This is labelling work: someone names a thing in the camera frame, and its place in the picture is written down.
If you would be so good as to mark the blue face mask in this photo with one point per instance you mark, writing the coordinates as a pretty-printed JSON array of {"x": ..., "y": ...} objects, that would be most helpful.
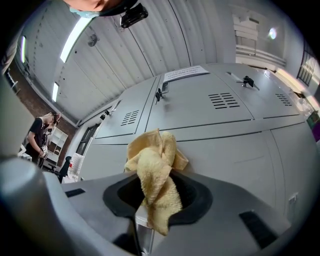
[{"x": 85, "y": 13}]

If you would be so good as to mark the person's face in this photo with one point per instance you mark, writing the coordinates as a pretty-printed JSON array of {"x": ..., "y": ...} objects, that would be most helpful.
[{"x": 85, "y": 3}]

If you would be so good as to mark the black head camera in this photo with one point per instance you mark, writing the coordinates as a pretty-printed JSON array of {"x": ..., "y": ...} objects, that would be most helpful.
[{"x": 133, "y": 15}]

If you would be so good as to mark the grey ceiling sensor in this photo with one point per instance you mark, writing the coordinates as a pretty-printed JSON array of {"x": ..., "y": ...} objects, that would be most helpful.
[{"x": 93, "y": 40}]

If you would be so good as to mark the grey metal locker cabinet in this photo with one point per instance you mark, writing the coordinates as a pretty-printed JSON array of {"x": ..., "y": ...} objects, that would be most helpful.
[{"x": 190, "y": 107}]

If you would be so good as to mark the black balcony railing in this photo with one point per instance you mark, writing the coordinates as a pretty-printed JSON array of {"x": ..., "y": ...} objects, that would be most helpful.
[{"x": 306, "y": 65}]

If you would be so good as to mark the white paper notice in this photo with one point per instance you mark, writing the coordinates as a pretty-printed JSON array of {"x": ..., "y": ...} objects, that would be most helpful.
[{"x": 185, "y": 73}]

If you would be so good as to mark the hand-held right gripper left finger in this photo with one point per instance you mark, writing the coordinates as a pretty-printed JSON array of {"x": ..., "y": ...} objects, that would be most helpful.
[{"x": 112, "y": 197}]

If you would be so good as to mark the white metal locker door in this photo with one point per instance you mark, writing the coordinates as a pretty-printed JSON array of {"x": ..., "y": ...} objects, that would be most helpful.
[{"x": 225, "y": 162}]

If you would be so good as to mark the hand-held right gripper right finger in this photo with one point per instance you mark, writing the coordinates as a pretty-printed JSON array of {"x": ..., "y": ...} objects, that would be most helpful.
[{"x": 202, "y": 200}]

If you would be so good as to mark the black office chair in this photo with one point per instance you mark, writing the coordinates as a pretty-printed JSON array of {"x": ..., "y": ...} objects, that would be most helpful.
[{"x": 65, "y": 167}]

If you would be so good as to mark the large clear water bottle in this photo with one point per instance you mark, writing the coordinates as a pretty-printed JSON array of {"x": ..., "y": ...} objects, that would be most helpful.
[{"x": 76, "y": 162}]

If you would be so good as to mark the yellow cleaning cloth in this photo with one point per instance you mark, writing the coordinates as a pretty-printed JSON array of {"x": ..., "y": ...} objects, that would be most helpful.
[{"x": 155, "y": 170}]

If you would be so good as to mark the purple cloth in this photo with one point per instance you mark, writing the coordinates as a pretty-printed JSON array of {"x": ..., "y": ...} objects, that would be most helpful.
[{"x": 315, "y": 130}]

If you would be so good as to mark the round ceiling light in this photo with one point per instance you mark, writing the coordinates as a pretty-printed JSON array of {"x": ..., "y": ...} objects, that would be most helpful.
[{"x": 272, "y": 33}]

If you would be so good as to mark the long ceiling light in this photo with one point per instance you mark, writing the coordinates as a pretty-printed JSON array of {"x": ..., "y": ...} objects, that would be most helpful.
[
  {"x": 55, "y": 91},
  {"x": 75, "y": 38},
  {"x": 23, "y": 48}
]

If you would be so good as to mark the black window frame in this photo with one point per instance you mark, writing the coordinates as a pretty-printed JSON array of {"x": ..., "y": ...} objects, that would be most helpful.
[{"x": 87, "y": 138}]

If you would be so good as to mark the white open shelf unit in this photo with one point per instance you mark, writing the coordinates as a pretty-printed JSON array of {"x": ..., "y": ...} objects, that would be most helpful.
[{"x": 58, "y": 141}]

